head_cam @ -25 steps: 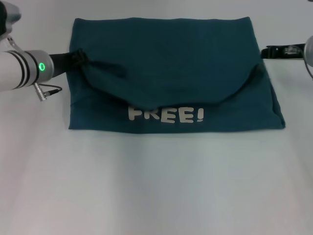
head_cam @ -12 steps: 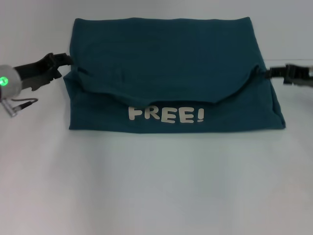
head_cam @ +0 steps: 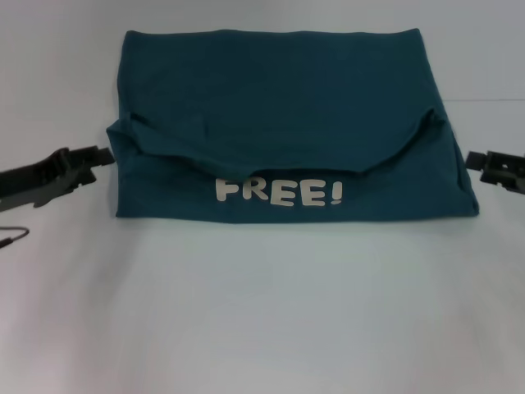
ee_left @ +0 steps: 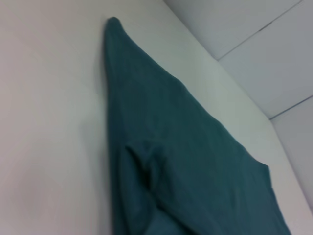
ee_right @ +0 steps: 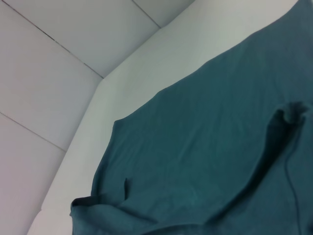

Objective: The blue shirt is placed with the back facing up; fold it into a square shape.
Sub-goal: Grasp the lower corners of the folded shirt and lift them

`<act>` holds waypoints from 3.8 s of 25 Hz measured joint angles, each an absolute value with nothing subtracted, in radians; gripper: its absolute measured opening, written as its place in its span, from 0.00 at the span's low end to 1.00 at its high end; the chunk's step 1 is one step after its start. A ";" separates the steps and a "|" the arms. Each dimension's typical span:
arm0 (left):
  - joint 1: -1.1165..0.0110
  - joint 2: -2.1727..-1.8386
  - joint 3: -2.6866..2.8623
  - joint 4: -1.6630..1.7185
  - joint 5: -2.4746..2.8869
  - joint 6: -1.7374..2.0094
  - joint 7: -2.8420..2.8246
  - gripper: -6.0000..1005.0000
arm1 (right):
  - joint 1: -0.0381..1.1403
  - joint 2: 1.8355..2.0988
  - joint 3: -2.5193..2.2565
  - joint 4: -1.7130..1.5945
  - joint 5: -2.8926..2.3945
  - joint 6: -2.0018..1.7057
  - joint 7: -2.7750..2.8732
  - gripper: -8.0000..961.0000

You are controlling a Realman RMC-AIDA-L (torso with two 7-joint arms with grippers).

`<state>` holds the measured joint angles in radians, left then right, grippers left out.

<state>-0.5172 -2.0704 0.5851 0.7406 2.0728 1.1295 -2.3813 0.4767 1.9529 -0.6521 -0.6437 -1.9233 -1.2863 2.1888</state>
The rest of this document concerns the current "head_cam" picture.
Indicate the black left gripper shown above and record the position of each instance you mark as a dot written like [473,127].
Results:
[41,176]

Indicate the teal blue t-shirt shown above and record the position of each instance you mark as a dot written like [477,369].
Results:
[287,123]

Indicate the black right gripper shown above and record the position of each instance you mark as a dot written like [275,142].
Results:
[506,170]

